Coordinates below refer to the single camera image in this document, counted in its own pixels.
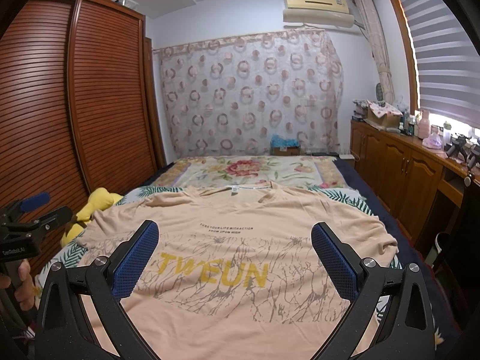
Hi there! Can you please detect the beige printed t-shirt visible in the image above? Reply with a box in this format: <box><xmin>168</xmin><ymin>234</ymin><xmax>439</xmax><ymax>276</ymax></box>
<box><xmin>78</xmin><ymin>184</ymin><xmax>398</xmax><ymax>359</ymax></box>

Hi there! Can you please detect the person's left hand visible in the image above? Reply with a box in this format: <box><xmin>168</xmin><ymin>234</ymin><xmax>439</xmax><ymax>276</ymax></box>
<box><xmin>15</xmin><ymin>259</ymin><xmax>35</xmax><ymax>311</ymax></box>

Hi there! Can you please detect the dark blue bed sheet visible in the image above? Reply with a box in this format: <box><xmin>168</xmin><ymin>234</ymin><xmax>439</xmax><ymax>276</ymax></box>
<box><xmin>333</xmin><ymin>158</ymin><xmax>460</xmax><ymax>353</ymax></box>

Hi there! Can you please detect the yellow pikachu plush toy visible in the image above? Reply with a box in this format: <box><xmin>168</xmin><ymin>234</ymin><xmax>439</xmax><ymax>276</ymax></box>
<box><xmin>60</xmin><ymin>188</ymin><xmax>123</xmax><ymax>248</ymax></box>

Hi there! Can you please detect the brown louvered wardrobe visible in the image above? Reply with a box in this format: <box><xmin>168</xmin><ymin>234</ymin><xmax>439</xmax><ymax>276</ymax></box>
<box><xmin>0</xmin><ymin>0</ymin><xmax>168</xmax><ymax>271</ymax></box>

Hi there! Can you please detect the wooden sideboard cabinet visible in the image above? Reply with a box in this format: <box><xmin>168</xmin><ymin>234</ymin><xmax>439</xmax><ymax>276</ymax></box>
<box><xmin>350</xmin><ymin>120</ymin><xmax>468</xmax><ymax>249</ymax></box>

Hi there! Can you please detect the pink bottle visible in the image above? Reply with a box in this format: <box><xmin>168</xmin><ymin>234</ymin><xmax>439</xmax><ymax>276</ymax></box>
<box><xmin>417</xmin><ymin>110</ymin><xmax>431</xmax><ymax>140</ymax></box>

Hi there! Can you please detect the pink circle pattern curtain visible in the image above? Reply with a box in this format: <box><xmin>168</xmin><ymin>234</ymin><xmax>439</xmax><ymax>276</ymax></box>
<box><xmin>158</xmin><ymin>28</ymin><xmax>343</xmax><ymax>157</ymax></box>

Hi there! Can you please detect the open cardboard box on cabinet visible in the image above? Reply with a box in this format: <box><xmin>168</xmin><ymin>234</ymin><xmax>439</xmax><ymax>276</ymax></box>
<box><xmin>367</xmin><ymin>100</ymin><xmax>403</xmax><ymax>128</ymax></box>

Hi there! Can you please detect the cardboard box with blue items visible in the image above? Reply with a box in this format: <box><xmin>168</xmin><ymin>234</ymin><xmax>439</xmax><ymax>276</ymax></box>
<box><xmin>270</xmin><ymin>134</ymin><xmax>300</xmax><ymax>156</ymax></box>

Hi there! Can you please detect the small round fan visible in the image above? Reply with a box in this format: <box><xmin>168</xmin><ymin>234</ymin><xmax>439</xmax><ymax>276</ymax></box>
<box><xmin>375</xmin><ymin>83</ymin><xmax>384</xmax><ymax>102</ymax></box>

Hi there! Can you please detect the grey zebra window blind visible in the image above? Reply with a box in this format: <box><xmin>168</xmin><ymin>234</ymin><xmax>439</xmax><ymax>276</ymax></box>
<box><xmin>400</xmin><ymin>0</ymin><xmax>480</xmax><ymax>128</ymax></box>

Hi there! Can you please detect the beige tied window curtain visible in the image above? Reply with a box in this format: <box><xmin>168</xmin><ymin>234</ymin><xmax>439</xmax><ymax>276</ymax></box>
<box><xmin>353</xmin><ymin>0</ymin><xmax>395</xmax><ymax>105</ymax></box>

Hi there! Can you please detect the wall air conditioner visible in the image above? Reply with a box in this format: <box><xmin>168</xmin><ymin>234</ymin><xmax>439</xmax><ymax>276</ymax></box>
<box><xmin>282</xmin><ymin>0</ymin><xmax>355</xmax><ymax>29</ymax></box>

